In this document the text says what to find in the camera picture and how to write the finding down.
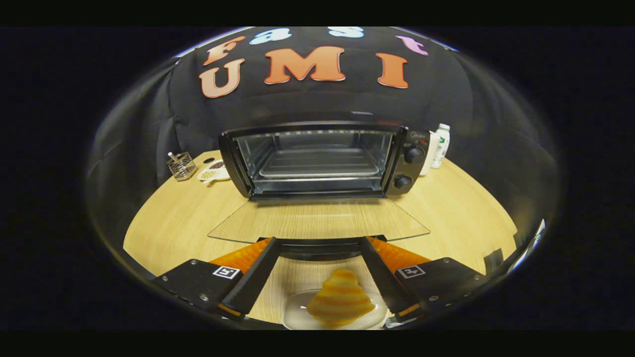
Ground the white pop-up toaster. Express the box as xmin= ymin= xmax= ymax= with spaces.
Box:
xmin=419 ymin=130 xmax=441 ymax=177

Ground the metal wire basket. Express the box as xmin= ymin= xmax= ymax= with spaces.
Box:
xmin=167 ymin=151 xmax=198 ymax=181

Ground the white plastic bottle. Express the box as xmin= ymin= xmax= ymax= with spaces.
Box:
xmin=432 ymin=123 xmax=451 ymax=169

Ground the black toaster oven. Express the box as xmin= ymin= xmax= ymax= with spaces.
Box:
xmin=207 ymin=120 xmax=431 ymax=262

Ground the white plate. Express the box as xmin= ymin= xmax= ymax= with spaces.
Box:
xmin=282 ymin=289 xmax=389 ymax=331

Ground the yellow swirled bread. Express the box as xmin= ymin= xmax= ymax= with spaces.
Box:
xmin=306 ymin=269 xmax=376 ymax=328

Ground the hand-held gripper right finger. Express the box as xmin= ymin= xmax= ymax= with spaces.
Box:
xmin=360 ymin=236 xmax=489 ymax=320

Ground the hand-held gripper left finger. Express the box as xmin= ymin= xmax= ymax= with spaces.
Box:
xmin=151 ymin=237 xmax=283 ymax=320

